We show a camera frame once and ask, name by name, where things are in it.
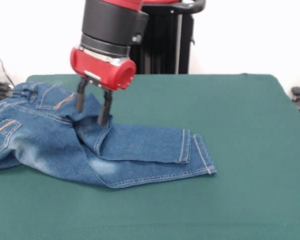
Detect black cable bundle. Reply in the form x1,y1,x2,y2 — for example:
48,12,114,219
0,82,16,106

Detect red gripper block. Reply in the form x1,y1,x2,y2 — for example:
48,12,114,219
69,45,137,126

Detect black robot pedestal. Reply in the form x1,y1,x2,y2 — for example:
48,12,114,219
129,0,206,75

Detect dark green table cloth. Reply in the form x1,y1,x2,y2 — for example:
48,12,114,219
0,73,300,240

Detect thin grey cable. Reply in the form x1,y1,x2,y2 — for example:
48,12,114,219
0,46,17,91

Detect blue denim jeans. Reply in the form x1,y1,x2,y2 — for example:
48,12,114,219
0,81,218,190

